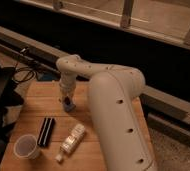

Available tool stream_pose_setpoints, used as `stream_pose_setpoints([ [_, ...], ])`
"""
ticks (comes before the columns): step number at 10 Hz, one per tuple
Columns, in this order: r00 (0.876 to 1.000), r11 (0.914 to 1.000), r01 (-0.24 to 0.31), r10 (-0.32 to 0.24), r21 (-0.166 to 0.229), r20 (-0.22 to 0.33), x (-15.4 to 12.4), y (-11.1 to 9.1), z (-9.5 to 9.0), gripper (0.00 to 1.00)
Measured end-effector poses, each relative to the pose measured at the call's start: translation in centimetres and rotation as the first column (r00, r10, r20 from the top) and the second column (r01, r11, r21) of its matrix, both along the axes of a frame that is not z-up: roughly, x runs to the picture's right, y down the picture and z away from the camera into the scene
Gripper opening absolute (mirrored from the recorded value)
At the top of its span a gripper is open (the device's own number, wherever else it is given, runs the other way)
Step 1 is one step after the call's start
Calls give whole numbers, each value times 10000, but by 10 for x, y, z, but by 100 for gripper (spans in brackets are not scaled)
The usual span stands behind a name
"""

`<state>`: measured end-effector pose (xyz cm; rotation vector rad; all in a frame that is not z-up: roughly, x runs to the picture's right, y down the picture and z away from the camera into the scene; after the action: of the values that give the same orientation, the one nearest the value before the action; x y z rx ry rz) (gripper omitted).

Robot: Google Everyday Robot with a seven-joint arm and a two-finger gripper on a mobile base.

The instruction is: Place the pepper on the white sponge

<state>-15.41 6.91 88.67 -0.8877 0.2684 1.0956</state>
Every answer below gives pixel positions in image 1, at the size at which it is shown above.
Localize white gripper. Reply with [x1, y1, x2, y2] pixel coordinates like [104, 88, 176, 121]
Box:
[59, 76, 76, 105]

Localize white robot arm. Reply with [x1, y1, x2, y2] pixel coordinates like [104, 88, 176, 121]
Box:
[56, 55, 158, 171]

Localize black striped block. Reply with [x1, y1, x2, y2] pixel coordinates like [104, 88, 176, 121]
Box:
[37, 118, 55, 147]

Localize white plastic bottle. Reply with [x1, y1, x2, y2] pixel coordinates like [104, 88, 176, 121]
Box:
[55, 124, 86, 163]

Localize translucent plastic cup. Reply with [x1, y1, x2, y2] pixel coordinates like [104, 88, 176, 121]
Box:
[13, 134, 40, 159]

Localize black cables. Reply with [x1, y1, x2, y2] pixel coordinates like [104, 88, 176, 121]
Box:
[11, 46, 61, 84]

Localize metal rail frame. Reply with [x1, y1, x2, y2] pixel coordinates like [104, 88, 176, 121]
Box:
[0, 26, 190, 134]

